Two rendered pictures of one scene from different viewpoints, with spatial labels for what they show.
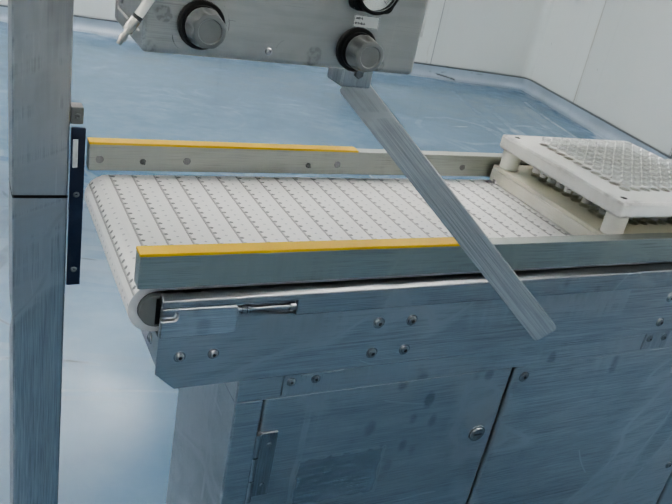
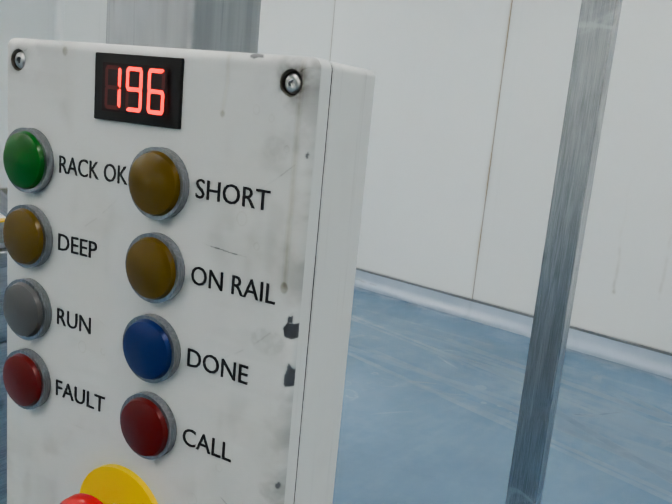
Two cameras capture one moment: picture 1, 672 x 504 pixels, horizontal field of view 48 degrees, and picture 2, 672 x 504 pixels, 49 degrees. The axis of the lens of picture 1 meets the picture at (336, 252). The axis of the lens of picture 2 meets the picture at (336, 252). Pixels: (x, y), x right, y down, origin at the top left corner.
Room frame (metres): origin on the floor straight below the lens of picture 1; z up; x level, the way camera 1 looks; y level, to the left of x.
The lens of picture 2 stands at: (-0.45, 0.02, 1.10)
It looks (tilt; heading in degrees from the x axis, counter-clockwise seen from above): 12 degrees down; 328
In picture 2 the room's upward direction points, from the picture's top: 5 degrees clockwise
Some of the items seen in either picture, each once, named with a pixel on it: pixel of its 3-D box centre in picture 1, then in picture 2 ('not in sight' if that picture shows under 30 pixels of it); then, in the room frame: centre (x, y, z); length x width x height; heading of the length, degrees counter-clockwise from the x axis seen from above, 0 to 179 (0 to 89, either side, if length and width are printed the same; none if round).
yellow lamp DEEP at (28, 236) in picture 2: not in sight; (24, 236); (-0.08, -0.04, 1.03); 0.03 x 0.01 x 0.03; 30
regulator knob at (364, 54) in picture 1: (364, 47); not in sight; (0.58, 0.01, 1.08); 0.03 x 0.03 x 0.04; 30
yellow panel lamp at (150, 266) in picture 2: not in sight; (151, 268); (-0.15, -0.08, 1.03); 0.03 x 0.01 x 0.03; 30
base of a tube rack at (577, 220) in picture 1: (611, 206); not in sight; (1.01, -0.36, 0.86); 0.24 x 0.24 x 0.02; 29
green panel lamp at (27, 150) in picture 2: not in sight; (24, 160); (-0.08, -0.04, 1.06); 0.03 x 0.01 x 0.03; 30
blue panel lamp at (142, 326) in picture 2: not in sight; (147, 349); (-0.15, -0.08, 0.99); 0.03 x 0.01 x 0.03; 30
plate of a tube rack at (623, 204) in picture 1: (623, 173); not in sight; (1.01, -0.36, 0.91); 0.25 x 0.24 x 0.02; 29
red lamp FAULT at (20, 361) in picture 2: not in sight; (23, 380); (-0.08, -0.04, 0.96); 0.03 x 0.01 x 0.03; 30
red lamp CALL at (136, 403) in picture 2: not in sight; (144, 426); (-0.15, -0.08, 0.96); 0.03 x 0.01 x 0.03; 30
